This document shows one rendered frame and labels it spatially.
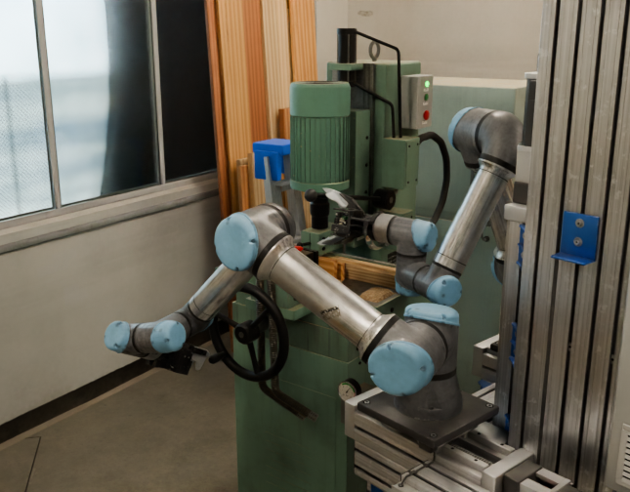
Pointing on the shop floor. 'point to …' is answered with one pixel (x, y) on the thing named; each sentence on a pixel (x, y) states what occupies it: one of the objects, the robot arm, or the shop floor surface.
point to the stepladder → (264, 160)
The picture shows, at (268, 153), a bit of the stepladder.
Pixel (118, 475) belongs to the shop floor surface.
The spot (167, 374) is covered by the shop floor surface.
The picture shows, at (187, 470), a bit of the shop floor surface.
